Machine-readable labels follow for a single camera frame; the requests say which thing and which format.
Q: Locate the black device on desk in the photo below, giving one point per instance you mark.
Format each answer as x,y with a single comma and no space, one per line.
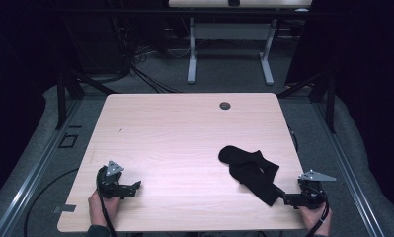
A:
234,2

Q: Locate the person's left hand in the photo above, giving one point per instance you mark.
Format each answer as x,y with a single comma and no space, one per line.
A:
100,209

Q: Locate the grey metal floor rail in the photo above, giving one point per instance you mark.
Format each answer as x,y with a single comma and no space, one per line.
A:
349,171
36,171

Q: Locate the grey tape piece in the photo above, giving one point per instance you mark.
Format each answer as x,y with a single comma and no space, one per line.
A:
64,208

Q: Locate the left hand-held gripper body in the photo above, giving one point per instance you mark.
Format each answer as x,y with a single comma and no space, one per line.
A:
109,184

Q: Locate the black metal stand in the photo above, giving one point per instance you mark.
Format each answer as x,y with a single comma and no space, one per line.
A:
62,98
329,102

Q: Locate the person's right hand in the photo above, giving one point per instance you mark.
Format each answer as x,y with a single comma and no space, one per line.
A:
311,219

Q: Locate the desk with white legs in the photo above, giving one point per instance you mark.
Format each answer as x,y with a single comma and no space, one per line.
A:
230,31

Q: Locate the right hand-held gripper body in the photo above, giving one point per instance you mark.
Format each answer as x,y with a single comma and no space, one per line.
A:
311,191

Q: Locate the black sock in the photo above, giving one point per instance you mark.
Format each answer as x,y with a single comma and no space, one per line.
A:
237,155
255,181

